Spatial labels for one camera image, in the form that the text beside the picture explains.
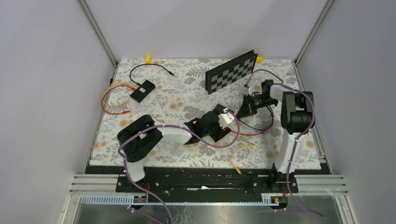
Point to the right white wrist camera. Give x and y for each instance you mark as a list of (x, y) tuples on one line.
[(246, 88)]

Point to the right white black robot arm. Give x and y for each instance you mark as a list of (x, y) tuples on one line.
[(297, 117)]

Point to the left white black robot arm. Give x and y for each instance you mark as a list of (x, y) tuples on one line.
[(138, 139)]

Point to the right yellow corner clip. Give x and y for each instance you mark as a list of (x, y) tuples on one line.
[(259, 59)]

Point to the small black adapter box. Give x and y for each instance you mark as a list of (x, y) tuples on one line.
[(142, 91)]

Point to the black white checkerboard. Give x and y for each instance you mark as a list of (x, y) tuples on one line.
[(230, 72)]

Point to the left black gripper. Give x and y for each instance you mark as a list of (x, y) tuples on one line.
[(217, 135)]

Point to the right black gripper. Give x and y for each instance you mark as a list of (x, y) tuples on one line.
[(245, 109)]

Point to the yellow corner clip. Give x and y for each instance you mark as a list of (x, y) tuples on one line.
[(259, 59), (148, 59)]

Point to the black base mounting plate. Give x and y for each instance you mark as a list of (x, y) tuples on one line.
[(198, 185)]

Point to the floral patterned table mat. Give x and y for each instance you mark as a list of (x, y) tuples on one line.
[(180, 96)]

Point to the left yellow corner clip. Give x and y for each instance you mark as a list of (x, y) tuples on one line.
[(148, 59)]

